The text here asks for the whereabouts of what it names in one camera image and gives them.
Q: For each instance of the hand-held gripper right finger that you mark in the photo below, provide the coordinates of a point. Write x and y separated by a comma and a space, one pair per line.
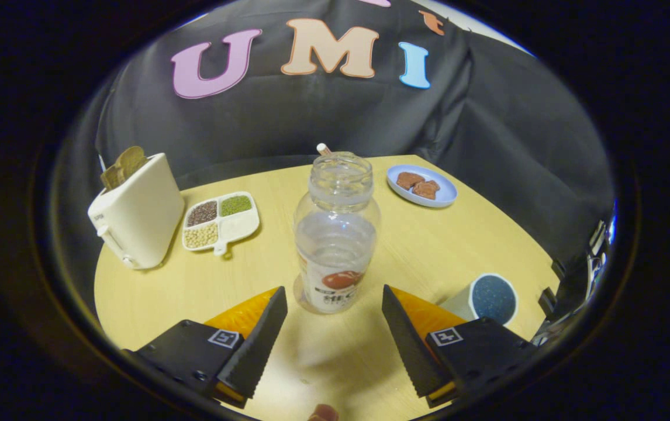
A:
408, 345

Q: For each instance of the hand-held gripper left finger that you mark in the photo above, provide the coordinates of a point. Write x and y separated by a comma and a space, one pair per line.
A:
256, 345

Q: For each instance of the white cup with blue inside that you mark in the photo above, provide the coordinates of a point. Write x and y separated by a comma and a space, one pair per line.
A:
493, 299

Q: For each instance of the clear plastic juice bottle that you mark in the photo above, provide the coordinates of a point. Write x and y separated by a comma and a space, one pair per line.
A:
335, 234

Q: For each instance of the round wooden table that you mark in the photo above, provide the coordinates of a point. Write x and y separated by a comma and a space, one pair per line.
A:
428, 245

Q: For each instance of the white divided dish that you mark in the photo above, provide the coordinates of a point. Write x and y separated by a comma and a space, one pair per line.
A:
240, 225

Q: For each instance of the pile of yellow beans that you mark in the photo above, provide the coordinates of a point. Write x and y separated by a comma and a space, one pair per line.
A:
201, 235

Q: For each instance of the pile of green beans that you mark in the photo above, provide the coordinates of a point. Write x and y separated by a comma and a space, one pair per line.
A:
235, 205

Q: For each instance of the pile of dark beans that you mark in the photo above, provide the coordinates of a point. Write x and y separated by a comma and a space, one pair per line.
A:
202, 213

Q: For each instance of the light blue plate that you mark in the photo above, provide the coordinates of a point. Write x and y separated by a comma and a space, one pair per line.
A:
443, 196

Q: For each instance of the brown food piece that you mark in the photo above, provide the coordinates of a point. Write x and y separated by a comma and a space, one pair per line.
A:
408, 179
427, 190

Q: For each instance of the white toaster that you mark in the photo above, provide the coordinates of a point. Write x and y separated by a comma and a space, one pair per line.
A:
139, 222

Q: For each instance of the dark metal equipment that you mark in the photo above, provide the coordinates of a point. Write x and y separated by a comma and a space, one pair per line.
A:
574, 280

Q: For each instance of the small white orange object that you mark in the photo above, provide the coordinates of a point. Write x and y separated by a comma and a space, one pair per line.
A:
323, 148

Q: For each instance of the brown bread slices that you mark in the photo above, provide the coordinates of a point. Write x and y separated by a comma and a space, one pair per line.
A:
124, 165

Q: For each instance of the black backdrop cloth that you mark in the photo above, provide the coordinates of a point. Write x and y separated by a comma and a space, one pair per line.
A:
311, 117

